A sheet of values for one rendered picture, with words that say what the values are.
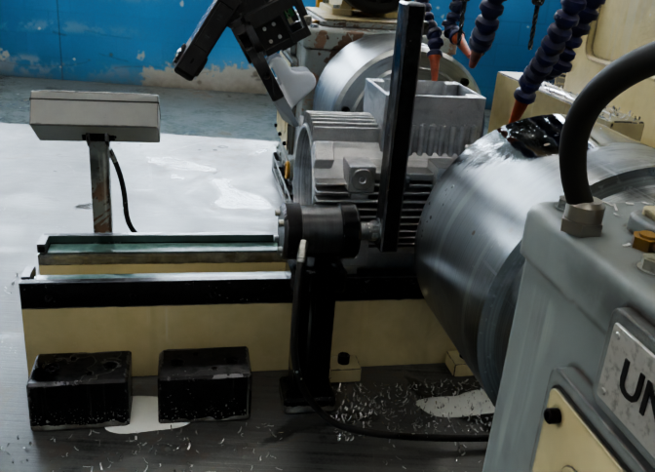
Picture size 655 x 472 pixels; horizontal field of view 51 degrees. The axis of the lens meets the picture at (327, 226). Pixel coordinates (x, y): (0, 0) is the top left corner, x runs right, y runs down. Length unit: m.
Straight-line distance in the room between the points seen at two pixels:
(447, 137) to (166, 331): 0.40
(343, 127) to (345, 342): 0.27
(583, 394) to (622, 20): 0.72
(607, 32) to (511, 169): 0.50
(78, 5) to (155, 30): 0.69
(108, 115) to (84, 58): 5.80
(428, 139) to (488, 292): 0.33
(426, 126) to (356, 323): 0.25
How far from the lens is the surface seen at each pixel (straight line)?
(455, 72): 1.10
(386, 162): 0.72
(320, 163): 0.77
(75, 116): 1.02
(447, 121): 0.82
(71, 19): 6.80
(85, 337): 0.85
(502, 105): 1.03
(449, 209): 0.61
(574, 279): 0.39
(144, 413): 0.82
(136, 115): 1.01
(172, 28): 6.57
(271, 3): 0.83
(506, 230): 0.53
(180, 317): 0.84
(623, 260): 0.37
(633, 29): 1.01
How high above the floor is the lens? 1.29
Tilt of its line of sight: 22 degrees down
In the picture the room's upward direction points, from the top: 4 degrees clockwise
